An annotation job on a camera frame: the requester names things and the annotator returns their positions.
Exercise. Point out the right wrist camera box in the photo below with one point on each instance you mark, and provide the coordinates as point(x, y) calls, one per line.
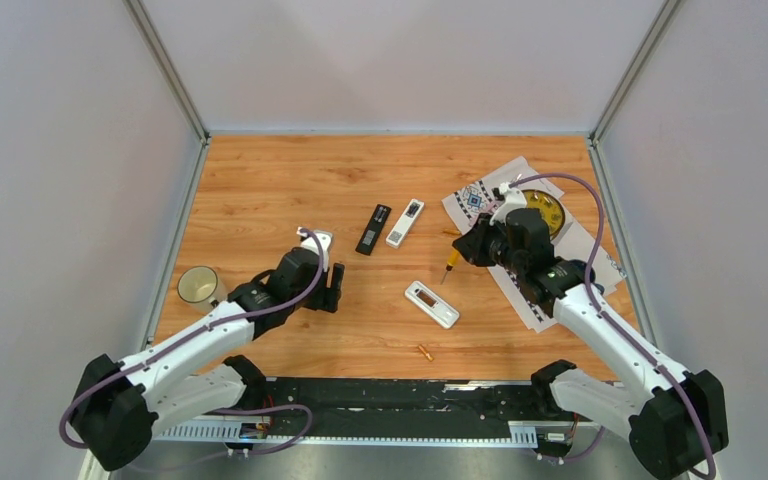
point(510, 198)

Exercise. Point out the black remote control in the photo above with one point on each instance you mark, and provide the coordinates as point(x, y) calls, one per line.
point(373, 230)

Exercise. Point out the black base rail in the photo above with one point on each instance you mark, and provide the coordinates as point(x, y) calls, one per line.
point(397, 408)

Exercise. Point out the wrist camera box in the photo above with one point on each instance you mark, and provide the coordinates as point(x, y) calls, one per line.
point(510, 198)
point(318, 242)

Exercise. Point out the yellow round plate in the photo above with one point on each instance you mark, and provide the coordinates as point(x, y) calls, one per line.
point(550, 209)

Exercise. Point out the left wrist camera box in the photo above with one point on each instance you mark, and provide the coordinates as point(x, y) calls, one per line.
point(318, 242)

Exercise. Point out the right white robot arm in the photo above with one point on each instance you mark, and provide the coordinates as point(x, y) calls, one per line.
point(672, 418)

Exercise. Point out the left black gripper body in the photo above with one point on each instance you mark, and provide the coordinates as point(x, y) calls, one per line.
point(315, 300)

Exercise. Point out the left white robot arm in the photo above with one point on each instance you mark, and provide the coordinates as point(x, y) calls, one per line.
point(120, 405)

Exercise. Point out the short white remote control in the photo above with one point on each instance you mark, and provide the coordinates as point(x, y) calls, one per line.
point(441, 312)

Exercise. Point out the dark blue cup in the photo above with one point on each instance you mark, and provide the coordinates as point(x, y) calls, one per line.
point(590, 274)

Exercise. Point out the beige mug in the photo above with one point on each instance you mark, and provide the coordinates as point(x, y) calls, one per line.
point(201, 288)

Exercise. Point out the long white remote control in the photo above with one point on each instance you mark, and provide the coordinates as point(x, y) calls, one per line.
point(404, 223)

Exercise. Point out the yellow handled screwdriver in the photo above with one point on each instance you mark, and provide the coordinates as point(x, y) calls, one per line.
point(451, 262)

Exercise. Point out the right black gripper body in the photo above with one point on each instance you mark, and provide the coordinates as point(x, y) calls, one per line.
point(512, 262)

